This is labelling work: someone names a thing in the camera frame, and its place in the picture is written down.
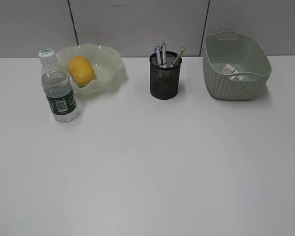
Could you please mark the blue and white pen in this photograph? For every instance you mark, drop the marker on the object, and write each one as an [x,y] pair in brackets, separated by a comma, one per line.
[158,56]

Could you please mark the grey and white pen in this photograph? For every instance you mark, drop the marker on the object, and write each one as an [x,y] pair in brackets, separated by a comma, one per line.
[163,54]

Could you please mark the beige and white pen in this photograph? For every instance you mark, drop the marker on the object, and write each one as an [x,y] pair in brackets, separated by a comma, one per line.
[179,55]

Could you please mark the yellow mango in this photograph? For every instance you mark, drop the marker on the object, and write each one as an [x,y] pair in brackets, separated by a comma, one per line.
[81,70]

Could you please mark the white waste paper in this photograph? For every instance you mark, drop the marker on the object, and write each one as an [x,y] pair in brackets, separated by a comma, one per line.
[229,70]

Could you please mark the clear water bottle green label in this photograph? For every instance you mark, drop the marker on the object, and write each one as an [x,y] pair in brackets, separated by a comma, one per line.
[57,87]

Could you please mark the black mesh pen holder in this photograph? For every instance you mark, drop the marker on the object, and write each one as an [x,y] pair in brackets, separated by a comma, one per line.
[161,87]

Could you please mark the translucent green wavy plate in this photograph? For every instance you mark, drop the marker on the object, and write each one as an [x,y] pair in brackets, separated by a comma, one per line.
[109,68]

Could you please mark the pale green woven basket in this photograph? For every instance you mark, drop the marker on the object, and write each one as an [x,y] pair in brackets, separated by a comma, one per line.
[244,54]

